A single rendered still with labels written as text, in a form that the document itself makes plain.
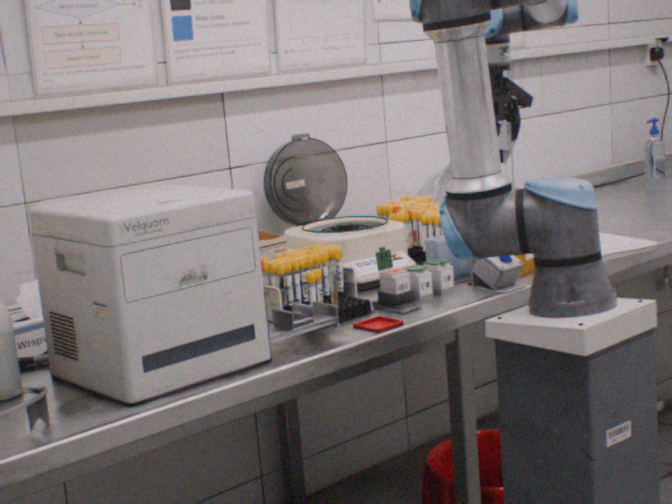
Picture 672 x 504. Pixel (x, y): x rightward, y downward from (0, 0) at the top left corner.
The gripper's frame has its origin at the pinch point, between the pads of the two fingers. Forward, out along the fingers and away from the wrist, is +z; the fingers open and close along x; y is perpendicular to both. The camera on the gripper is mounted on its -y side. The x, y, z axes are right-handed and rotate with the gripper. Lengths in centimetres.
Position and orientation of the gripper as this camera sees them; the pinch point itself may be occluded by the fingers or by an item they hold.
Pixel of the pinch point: (504, 156)
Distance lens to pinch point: 235.0
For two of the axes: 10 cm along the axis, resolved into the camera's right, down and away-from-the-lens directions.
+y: -7.5, 1.9, -6.3
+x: 6.5, 0.9, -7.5
